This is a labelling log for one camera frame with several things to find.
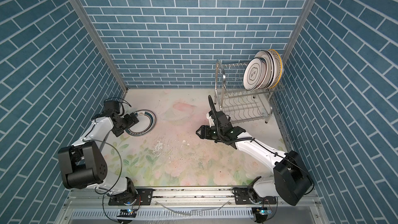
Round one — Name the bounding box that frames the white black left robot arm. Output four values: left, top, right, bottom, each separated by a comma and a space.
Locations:
58, 113, 139, 205

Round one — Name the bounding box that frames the aluminium corner post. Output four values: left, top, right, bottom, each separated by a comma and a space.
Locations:
69, 0, 128, 94
282, 0, 315, 64

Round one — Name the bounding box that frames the white plates stack middle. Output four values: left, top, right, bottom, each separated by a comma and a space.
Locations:
255, 50, 275, 90

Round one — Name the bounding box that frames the yellow rimmed rear plate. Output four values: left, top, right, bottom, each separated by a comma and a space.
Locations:
267, 49, 283, 89

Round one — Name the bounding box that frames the stainless steel dish rack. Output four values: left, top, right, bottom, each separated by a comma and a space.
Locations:
214, 60, 284, 124

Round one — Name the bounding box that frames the aluminium left corner post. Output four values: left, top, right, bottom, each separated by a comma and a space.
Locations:
69, 0, 128, 94

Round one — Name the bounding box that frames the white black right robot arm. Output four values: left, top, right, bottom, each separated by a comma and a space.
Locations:
196, 125, 313, 206

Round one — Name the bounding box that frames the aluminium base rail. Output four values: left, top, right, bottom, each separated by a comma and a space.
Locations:
55, 186, 329, 224

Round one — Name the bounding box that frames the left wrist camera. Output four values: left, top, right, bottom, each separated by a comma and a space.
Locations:
103, 100, 125, 116

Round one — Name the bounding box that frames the white plate green red rim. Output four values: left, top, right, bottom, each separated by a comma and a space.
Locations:
125, 110, 157, 136

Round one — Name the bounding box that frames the left base circuit board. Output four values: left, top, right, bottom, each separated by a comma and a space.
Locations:
117, 208, 138, 219

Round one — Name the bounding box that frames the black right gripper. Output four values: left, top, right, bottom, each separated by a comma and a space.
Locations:
196, 124, 224, 140

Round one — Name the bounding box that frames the right base circuit board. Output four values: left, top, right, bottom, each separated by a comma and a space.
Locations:
252, 207, 273, 224

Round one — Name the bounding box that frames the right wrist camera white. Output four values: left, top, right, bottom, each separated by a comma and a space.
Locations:
206, 112, 215, 127

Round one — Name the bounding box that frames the base circuit board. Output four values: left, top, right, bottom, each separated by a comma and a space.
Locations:
117, 208, 138, 219
252, 207, 273, 224

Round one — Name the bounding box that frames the black corrugated right cable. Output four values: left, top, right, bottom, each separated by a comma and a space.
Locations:
207, 94, 256, 145

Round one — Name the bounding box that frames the aluminium right corner post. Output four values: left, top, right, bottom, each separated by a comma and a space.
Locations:
282, 0, 315, 64

